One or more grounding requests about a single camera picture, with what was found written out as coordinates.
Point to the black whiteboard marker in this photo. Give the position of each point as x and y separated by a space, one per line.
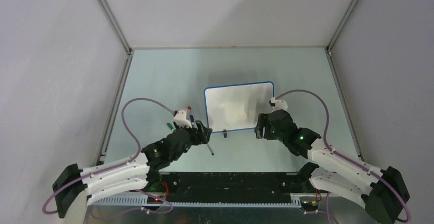
210 149

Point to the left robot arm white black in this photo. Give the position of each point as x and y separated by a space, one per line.
139 171

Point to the green whiteboard marker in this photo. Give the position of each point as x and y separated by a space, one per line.
169 126

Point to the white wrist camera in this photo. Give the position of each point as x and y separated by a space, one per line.
278 104
181 118

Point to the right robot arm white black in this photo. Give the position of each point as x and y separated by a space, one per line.
382 193

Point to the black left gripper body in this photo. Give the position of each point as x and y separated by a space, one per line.
196 138

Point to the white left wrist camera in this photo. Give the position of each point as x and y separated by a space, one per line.
181 118

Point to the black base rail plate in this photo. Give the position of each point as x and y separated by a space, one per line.
232 187

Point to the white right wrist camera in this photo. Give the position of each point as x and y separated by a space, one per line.
278 104

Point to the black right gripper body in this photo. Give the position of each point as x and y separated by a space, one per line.
269 133

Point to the blue-framed whiteboard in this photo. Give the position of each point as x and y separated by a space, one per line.
237 106

